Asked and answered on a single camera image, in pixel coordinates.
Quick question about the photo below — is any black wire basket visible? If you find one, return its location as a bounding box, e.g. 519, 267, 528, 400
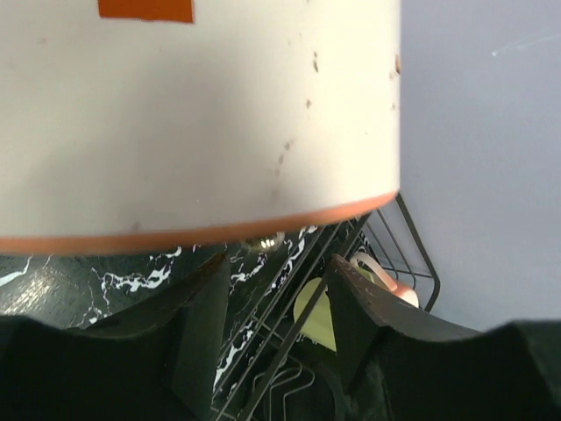
210, 198, 440, 420

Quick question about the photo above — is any yellow faceted cup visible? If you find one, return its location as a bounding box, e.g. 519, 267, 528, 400
293, 277, 337, 352

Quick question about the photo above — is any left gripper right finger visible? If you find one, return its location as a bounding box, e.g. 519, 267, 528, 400
328, 256, 560, 420

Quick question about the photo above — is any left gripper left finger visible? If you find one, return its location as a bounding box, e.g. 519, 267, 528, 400
1, 253, 231, 420

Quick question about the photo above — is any pink ribbed cup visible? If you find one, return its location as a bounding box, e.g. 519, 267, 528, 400
350, 252, 420, 308

